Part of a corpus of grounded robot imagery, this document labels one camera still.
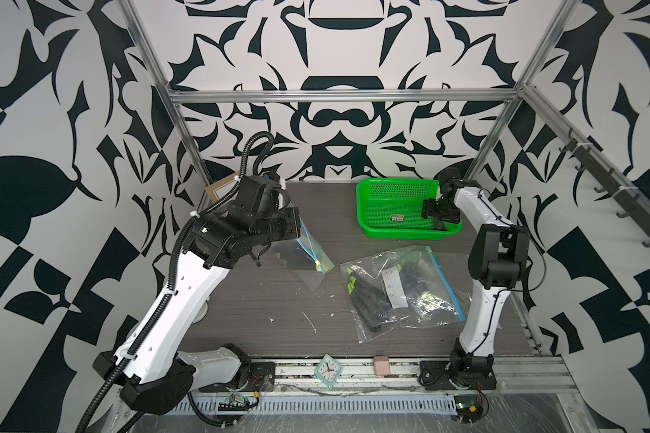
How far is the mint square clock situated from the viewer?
74 cm

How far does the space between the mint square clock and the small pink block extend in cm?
10

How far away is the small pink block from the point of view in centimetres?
76
